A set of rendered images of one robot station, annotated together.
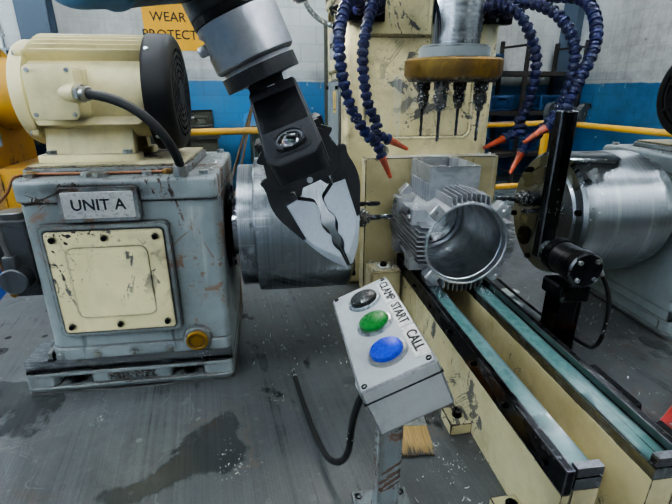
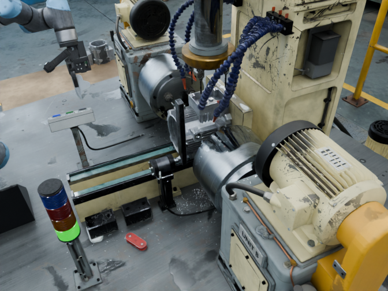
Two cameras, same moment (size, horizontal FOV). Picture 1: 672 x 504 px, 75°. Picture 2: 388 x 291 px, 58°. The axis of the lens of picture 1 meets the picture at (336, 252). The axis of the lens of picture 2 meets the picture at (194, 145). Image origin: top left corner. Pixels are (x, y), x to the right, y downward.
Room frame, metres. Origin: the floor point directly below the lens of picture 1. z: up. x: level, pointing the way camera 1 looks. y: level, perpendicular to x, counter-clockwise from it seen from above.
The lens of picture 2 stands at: (0.55, -1.28, 1.83)
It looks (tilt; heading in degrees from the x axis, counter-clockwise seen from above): 40 degrees down; 75
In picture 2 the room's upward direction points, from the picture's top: 2 degrees counter-clockwise
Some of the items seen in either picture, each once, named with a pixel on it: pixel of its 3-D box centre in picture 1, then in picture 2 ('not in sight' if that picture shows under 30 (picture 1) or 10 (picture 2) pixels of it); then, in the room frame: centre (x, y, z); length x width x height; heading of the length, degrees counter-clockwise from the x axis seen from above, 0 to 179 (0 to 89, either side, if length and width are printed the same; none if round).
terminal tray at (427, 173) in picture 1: (443, 179); (208, 105); (0.89, -0.22, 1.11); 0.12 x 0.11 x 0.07; 8
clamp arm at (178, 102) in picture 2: (554, 187); (181, 134); (0.74, -0.38, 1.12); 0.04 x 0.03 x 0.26; 8
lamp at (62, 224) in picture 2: not in sight; (62, 217); (0.36, -0.60, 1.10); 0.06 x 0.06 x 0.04
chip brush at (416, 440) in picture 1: (404, 405); not in sight; (0.57, -0.11, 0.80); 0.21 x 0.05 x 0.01; 2
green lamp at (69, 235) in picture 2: not in sight; (67, 228); (0.36, -0.60, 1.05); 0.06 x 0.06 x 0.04
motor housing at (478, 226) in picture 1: (446, 228); (199, 127); (0.85, -0.23, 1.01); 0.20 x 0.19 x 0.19; 8
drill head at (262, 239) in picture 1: (270, 224); (166, 81); (0.80, 0.13, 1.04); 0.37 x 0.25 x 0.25; 98
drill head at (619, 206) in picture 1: (596, 210); (243, 178); (0.90, -0.55, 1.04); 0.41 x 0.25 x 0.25; 98
